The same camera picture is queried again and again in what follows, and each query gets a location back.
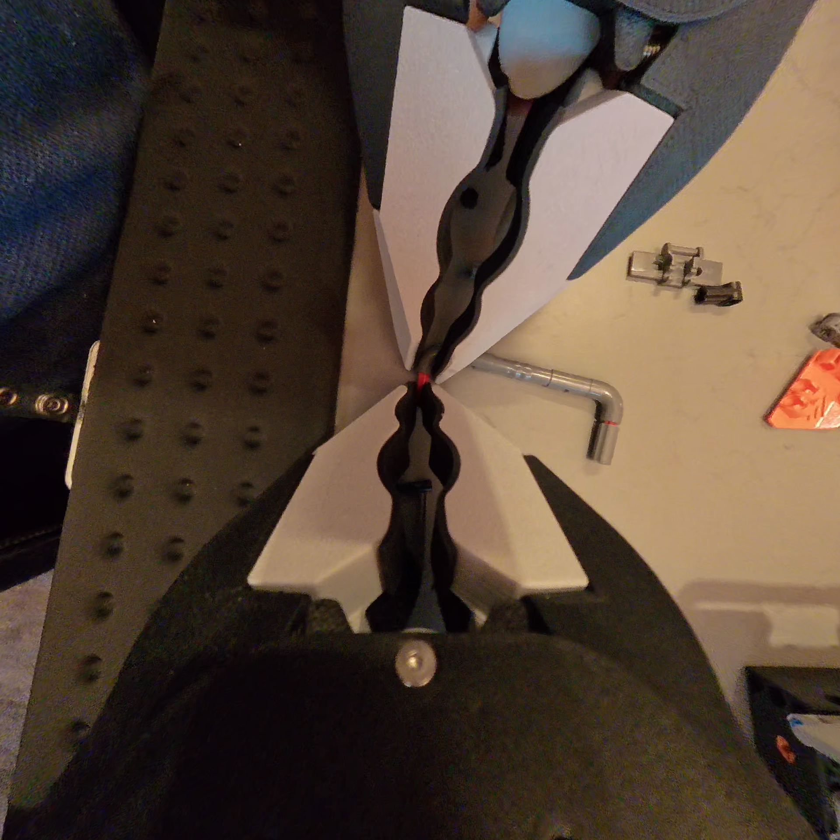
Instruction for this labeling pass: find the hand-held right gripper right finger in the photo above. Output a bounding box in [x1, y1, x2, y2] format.
[420, 382, 589, 624]

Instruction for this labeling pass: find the orange toy wedge piece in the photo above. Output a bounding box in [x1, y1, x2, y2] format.
[764, 348, 840, 431]

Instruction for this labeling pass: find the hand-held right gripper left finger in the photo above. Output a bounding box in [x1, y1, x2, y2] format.
[248, 384, 421, 631]

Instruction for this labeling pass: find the black perforated board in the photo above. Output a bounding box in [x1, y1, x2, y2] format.
[13, 0, 365, 788]

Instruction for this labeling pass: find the person in blue jacket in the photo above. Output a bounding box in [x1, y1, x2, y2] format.
[0, 315, 89, 592]

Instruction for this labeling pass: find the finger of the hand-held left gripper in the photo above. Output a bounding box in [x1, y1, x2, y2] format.
[430, 87, 677, 382]
[372, 5, 509, 371]

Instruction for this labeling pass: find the black block with holes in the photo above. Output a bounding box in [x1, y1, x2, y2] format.
[745, 665, 840, 840]

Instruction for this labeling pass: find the grey toy hinge assembly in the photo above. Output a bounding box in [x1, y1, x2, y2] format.
[626, 243, 724, 290]

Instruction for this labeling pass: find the white green badge card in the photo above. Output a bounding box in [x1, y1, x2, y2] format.
[64, 340, 101, 490]

